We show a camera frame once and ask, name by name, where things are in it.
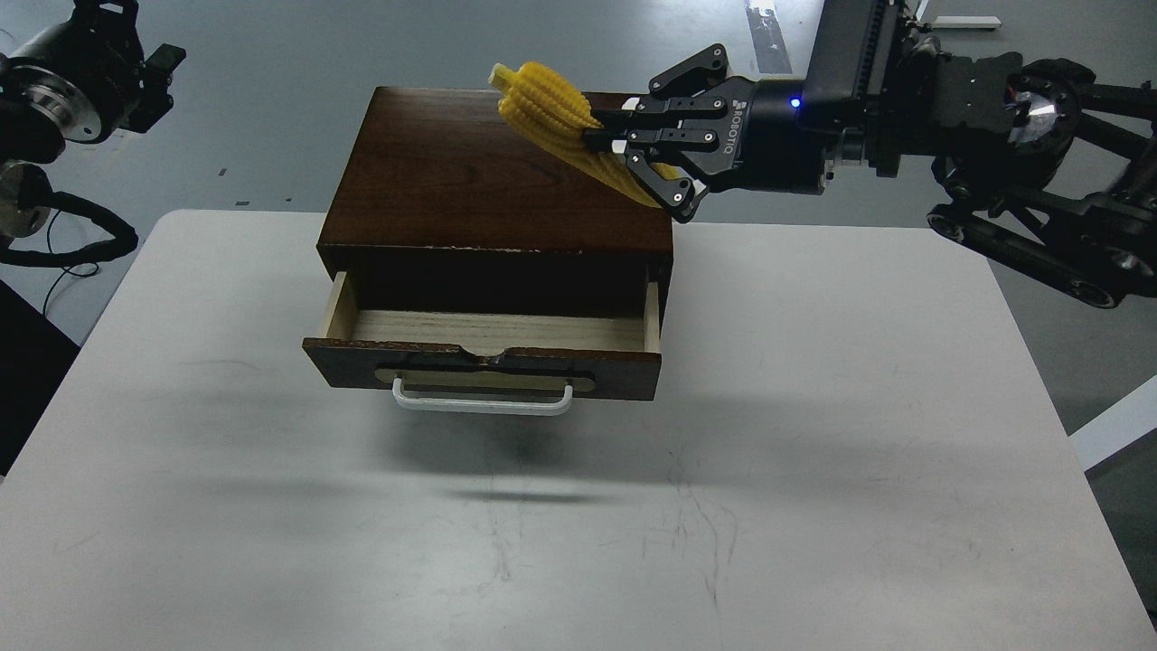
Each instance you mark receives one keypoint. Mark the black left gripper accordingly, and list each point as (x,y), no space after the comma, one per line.
(90,76)

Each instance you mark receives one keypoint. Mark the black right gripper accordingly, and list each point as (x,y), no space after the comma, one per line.
(748,128)

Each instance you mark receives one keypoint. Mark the yellow corn cob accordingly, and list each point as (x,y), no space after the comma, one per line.
(552,114)

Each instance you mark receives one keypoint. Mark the wooden drawer with white handle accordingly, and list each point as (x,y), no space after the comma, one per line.
(509,363)

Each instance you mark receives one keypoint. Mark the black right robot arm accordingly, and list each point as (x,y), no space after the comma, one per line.
(1037,179)

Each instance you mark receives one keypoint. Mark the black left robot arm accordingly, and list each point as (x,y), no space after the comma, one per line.
(36,354)

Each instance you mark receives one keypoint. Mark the dark wooden drawer cabinet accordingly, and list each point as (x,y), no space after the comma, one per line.
(442,207)

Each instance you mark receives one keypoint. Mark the grey floor tape strip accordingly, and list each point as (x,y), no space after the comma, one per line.
(767,38)

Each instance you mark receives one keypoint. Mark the white floor stand base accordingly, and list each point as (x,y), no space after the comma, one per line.
(979,23)

